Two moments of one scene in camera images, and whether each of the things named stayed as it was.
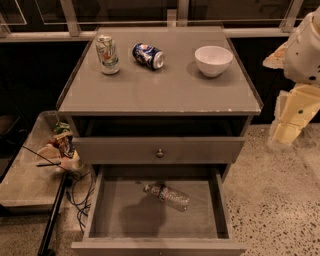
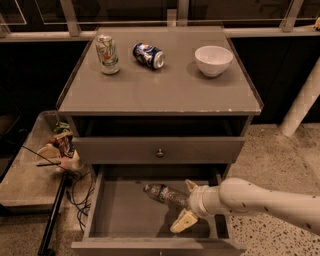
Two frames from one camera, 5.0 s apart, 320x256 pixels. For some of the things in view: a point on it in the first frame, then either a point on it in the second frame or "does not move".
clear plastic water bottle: x=170 y=196 does not move
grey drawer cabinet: x=163 y=112 does not move
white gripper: x=302 y=55 -> x=197 y=201
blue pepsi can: x=148 y=55 does not move
